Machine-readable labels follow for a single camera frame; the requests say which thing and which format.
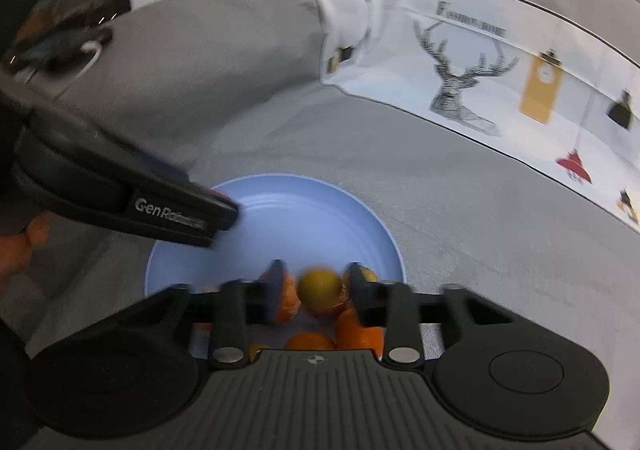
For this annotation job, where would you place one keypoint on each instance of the green fruit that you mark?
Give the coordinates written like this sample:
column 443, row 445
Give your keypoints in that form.
column 255, row 349
column 321, row 292
column 368, row 274

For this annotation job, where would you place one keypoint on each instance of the large orange mandarin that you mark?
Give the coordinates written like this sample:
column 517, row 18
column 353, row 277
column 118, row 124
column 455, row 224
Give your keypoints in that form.
column 311, row 342

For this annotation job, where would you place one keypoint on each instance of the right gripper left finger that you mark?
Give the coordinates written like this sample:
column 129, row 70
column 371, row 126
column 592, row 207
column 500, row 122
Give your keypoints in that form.
column 235, row 307

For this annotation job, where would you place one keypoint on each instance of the orange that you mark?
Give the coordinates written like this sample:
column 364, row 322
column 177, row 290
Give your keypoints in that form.
column 289, row 302

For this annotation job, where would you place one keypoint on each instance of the grey printed sofa cover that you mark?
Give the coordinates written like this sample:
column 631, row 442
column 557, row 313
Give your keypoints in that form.
column 227, row 88

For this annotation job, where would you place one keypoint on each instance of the black smartphone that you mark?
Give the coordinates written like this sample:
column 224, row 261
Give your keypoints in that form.
column 58, row 51

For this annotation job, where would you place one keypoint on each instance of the person left hand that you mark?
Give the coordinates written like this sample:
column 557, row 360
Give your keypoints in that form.
column 17, row 249

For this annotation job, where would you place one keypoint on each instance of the small orange tangerine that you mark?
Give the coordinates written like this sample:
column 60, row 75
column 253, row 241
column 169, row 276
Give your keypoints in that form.
column 351, row 335

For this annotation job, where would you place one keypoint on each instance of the blue plastic plate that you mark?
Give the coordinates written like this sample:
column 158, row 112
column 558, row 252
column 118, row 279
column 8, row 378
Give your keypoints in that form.
column 303, row 222

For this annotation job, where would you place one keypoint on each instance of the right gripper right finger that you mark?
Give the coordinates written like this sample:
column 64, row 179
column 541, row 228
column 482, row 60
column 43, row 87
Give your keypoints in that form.
column 397, row 309

